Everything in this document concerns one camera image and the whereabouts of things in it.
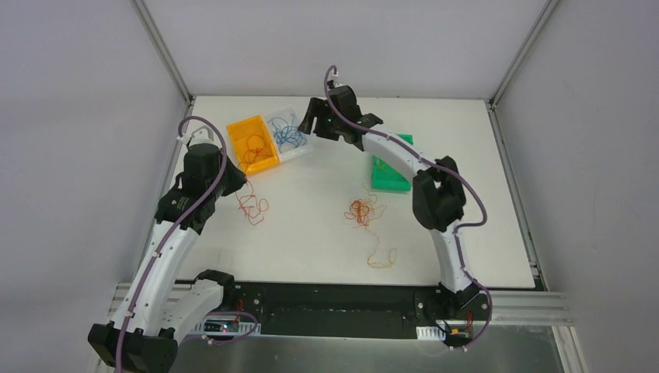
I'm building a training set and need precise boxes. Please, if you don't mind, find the blue cable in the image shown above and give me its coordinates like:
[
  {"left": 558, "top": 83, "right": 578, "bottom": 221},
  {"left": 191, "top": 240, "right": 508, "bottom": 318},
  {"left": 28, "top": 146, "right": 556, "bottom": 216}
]
[{"left": 267, "top": 113, "right": 309, "bottom": 153}]

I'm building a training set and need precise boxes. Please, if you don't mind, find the coloured cable bundle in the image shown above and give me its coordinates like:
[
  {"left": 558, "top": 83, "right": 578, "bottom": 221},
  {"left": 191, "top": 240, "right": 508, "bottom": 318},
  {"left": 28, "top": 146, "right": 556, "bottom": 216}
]
[{"left": 343, "top": 184, "right": 399, "bottom": 270}]

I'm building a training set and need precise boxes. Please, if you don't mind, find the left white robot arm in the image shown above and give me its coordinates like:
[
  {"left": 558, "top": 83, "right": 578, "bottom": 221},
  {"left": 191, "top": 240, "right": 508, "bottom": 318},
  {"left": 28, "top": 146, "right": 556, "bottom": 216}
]
[{"left": 88, "top": 143, "right": 246, "bottom": 372}]

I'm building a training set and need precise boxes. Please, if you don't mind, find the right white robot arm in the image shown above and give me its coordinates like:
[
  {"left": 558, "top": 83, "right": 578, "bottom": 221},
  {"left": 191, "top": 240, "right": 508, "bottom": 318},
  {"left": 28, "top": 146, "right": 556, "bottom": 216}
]
[{"left": 298, "top": 85, "right": 480, "bottom": 319}]

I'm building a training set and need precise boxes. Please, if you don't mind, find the white translucent plastic bin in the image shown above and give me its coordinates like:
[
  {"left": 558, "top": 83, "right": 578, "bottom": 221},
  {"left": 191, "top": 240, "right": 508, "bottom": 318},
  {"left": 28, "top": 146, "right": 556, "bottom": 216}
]
[{"left": 263, "top": 107, "right": 313, "bottom": 162}]

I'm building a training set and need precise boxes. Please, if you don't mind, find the orange plastic bin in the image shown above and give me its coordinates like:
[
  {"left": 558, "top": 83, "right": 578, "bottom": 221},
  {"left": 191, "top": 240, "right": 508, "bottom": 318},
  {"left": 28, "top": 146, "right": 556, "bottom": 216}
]
[{"left": 226, "top": 115, "right": 281, "bottom": 176}]

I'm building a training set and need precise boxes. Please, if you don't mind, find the green plastic bin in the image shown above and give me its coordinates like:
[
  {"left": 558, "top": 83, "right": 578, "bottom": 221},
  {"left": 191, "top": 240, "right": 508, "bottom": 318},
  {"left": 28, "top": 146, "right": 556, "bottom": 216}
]
[{"left": 371, "top": 156, "right": 412, "bottom": 193}]

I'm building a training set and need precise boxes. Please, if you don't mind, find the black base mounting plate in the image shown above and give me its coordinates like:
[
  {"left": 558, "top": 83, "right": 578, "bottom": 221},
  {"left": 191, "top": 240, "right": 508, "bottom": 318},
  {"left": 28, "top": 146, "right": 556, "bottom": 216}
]
[{"left": 221, "top": 282, "right": 490, "bottom": 340}]

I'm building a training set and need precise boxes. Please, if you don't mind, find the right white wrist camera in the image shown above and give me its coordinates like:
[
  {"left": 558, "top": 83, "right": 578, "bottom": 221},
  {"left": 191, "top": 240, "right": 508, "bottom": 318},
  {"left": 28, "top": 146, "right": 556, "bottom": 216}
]
[{"left": 327, "top": 73, "right": 342, "bottom": 89}]

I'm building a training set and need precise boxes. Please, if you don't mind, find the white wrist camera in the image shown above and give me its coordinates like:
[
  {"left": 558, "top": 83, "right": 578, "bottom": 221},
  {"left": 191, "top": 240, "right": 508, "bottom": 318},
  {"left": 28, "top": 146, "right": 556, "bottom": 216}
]
[
  {"left": 327, "top": 73, "right": 342, "bottom": 89},
  {"left": 177, "top": 127, "right": 214, "bottom": 148}
]

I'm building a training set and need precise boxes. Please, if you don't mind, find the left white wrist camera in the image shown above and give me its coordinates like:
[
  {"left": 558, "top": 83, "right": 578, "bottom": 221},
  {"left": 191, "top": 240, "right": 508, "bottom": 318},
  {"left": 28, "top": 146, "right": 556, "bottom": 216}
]
[{"left": 177, "top": 127, "right": 214, "bottom": 148}]

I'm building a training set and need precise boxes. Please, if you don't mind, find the right aluminium frame rail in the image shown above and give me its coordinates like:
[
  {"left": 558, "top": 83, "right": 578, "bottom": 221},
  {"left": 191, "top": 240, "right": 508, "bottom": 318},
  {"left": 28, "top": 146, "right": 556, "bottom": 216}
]
[{"left": 490, "top": 0, "right": 563, "bottom": 108}]

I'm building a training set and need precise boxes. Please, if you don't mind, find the aluminium frame rail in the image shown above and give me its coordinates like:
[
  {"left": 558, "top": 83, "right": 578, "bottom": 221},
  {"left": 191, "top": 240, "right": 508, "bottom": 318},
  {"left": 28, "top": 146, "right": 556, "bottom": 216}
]
[
  {"left": 490, "top": 0, "right": 563, "bottom": 108},
  {"left": 131, "top": 0, "right": 194, "bottom": 106}
]

